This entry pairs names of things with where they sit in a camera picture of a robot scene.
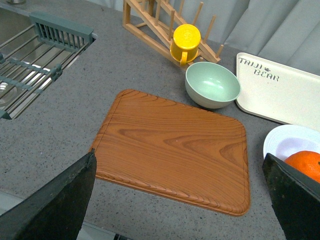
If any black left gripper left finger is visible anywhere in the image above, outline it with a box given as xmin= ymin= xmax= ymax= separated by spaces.
xmin=0 ymin=150 xmax=97 ymax=240

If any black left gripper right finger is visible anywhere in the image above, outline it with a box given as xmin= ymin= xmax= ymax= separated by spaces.
xmin=262 ymin=153 xmax=320 ymax=240

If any orange fruit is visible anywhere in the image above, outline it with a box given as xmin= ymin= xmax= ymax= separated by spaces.
xmin=284 ymin=150 xmax=320 ymax=183

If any white round plate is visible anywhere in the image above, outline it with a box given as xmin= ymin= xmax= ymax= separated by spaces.
xmin=263 ymin=124 xmax=320 ymax=161

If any wooden cutting board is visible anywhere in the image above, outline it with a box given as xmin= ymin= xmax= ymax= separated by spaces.
xmin=91 ymin=89 xmax=251 ymax=216

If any beige bear tray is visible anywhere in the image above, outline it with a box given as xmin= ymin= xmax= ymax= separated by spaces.
xmin=236 ymin=52 xmax=320 ymax=131

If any light green bowl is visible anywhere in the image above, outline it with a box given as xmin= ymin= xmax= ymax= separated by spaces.
xmin=185 ymin=61 xmax=242 ymax=109

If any green sink drain rack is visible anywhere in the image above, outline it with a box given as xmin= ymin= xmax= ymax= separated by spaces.
xmin=0 ymin=9 xmax=95 ymax=120

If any yellow plastic mug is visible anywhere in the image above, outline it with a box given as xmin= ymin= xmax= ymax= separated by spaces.
xmin=170 ymin=23 xmax=201 ymax=66

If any wooden dish rack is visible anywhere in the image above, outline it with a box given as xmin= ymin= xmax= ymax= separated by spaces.
xmin=122 ymin=0 xmax=225 ymax=68

